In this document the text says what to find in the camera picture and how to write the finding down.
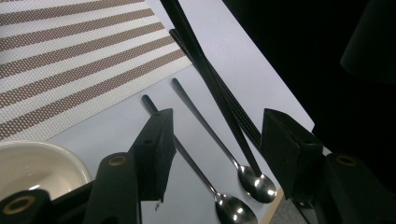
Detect white ceramic cup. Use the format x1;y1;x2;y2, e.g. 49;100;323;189
0;140;92;202

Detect light blue table board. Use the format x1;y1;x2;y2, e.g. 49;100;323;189
46;0;316;224

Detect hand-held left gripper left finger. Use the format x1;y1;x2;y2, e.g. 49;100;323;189
128;107;177;203

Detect striped placemat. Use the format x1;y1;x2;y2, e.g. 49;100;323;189
0;0;192;143

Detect metal spoon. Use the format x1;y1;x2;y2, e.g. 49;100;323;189
171;77;278;204
141;94;259;224

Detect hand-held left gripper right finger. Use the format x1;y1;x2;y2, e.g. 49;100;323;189
259;107;325;201

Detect single black chopstick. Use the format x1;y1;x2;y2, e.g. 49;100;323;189
159;0;264;178

